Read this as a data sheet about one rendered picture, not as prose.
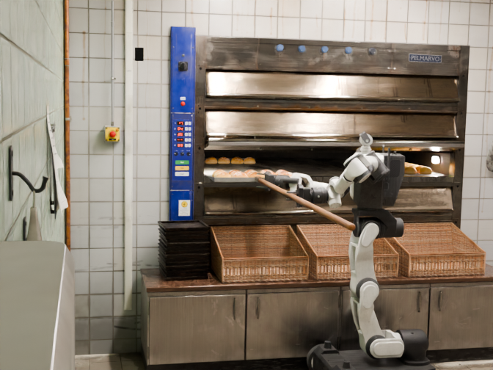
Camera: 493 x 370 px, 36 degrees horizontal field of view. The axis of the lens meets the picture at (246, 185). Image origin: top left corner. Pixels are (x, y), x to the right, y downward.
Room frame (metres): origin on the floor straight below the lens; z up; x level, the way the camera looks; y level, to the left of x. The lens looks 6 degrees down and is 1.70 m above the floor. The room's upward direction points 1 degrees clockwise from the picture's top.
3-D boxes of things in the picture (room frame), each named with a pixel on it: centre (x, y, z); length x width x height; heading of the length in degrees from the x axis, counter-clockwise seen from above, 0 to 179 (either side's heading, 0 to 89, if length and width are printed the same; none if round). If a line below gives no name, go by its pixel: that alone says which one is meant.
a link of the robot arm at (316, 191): (4.05, -0.33, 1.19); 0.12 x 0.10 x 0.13; 101
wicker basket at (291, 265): (4.87, -0.08, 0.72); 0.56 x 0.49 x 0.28; 102
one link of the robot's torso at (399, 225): (4.39, -0.77, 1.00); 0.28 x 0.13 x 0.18; 101
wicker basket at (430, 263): (5.12, -1.26, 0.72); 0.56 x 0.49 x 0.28; 104
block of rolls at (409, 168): (5.80, -1.07, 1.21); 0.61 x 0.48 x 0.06; 12
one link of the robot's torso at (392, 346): (4.39, -0.82, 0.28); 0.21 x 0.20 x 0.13; 101
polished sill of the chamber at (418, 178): (5.27, -0.59, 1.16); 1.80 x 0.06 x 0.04; 102
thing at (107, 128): (4.89, 0.86, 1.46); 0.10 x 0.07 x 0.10; 102
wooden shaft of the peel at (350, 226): (3.91, -0.26, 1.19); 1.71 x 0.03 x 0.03; 12
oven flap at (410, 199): (5.25, -0.60, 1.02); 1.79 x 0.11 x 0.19; 102
